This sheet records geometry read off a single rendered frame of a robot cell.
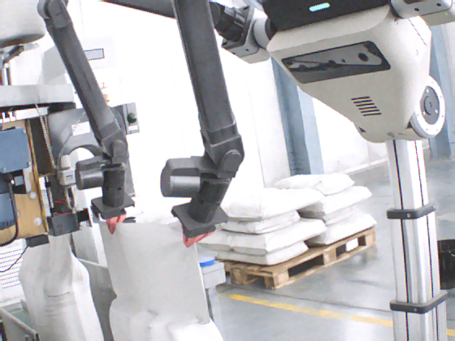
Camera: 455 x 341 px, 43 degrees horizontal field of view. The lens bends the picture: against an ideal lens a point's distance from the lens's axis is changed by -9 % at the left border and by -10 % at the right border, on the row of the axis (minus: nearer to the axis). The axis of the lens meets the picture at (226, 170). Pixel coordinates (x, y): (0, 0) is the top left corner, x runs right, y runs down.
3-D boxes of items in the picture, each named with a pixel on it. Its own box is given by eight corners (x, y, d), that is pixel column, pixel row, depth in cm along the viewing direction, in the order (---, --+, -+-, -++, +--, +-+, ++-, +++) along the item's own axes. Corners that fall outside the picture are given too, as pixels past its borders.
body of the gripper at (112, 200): (89, 205, 155) (90, 180, 152) (123, 196, 161) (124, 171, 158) (101, 217, 151) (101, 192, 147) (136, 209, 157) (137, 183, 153)
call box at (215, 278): (227, 281, 178) (223, 261, 177) (205, 289, 173) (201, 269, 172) (210, 278, 184) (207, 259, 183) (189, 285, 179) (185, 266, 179)
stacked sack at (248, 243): (331, 233, 460) (328, 214, 459) (267, 258, 419) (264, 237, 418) (291, 231, 494) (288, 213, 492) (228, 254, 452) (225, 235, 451)
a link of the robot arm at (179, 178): (244, 153, 111) (227, 130, 118) (184, 149, 106) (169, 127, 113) (227, 209, 116) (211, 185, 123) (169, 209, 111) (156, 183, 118)
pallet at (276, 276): (378, 243, 498) (376, 226, 497) (274, 289, 424) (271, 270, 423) (306, 239, 562) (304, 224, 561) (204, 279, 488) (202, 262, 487)
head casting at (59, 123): (137, 196, 176) (120, 92, 174) (62, 213, 162) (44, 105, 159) (94, 195, 200) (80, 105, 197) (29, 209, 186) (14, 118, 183)
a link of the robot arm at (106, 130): (64, -7, 127) (54, -6, 136) (42, 5, 126) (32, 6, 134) (135, 153, 147) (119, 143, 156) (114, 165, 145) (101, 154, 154)
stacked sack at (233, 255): (311, 252, 455) (309, 236, 454) (267, 269, 429) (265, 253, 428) (254, 247, 508) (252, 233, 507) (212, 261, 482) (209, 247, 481)
